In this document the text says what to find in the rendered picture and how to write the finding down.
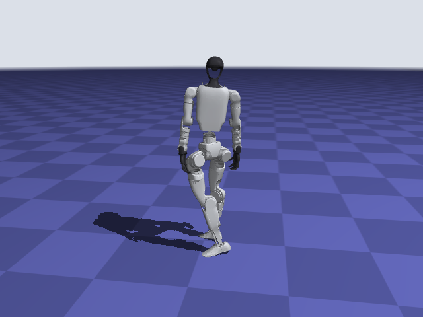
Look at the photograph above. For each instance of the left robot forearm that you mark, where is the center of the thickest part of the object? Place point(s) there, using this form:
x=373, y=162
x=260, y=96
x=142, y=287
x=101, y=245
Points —
x=184, y=136

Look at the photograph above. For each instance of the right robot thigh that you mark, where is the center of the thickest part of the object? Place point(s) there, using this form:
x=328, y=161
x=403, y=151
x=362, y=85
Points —
x=216, y=170

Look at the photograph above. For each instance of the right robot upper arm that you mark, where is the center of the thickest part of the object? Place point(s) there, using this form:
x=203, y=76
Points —
x=235, y=108

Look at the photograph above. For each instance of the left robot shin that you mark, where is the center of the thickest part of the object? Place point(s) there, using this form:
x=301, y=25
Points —
x=212, y=219

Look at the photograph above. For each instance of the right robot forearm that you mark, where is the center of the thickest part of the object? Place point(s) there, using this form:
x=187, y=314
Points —
x=236, y=136

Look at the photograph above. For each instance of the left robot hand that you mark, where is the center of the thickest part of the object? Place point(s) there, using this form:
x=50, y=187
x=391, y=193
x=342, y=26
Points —
x=183, y=159

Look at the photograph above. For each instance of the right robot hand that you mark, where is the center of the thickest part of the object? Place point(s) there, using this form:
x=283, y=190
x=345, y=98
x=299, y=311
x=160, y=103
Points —
x=236, y=158

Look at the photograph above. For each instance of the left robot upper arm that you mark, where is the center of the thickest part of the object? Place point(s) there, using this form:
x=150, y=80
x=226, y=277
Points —
x=190, y=93

